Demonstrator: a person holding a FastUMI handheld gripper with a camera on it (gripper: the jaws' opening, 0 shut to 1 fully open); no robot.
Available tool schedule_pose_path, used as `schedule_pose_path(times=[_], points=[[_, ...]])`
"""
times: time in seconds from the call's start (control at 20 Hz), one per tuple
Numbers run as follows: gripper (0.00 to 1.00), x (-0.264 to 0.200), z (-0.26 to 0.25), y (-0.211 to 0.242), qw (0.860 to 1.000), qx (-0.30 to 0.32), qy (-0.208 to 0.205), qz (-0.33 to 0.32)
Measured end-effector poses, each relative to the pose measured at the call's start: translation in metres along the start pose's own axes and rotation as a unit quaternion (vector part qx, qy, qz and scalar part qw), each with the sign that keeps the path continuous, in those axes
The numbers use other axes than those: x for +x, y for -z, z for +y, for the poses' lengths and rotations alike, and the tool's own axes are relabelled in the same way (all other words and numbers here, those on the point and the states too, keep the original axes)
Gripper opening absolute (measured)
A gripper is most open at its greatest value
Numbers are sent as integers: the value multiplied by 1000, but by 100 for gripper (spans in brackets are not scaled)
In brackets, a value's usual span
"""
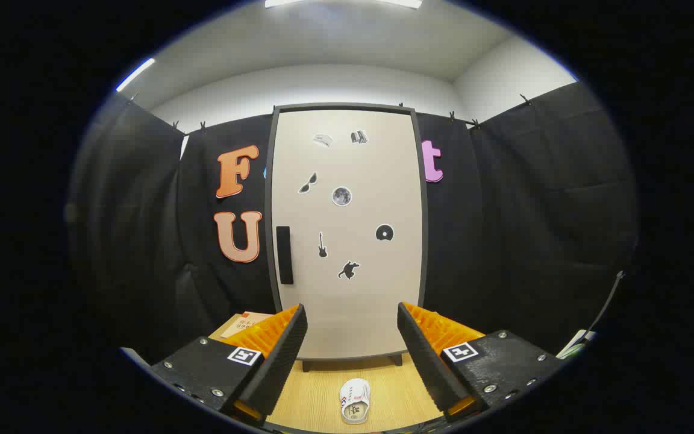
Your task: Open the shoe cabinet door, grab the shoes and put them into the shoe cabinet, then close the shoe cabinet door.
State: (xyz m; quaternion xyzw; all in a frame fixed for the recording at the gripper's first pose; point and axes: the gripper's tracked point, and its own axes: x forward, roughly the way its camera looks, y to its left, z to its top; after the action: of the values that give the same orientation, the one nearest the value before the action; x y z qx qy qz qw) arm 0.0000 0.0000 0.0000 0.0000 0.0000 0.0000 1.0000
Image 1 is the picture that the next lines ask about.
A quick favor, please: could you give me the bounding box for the black backdrop cloth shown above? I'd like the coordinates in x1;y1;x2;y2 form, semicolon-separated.
67;81;640;362

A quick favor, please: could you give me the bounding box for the white green object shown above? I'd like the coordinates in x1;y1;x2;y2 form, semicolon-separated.
557;329;596;360

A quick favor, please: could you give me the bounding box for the white canvas shoe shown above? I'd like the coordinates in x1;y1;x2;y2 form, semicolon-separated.
339;378;372;425

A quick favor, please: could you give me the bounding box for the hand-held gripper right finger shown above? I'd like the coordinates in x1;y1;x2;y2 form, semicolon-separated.
397;301;564;423

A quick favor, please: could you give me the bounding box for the dark grey shoe cabinet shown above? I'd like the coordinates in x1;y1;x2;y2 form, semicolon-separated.
264;102;431;373

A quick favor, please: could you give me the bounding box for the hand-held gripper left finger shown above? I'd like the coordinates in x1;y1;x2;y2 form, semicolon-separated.
150;303;309;426

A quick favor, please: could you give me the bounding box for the ceiling light panel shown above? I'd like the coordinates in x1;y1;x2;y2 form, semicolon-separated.
264;0;423;9
116;58;156;92

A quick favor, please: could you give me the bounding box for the black door handle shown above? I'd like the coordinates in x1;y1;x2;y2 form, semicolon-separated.
276;226;295;285

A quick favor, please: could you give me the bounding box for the black cable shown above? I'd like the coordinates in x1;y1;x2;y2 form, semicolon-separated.
588;271;626;338

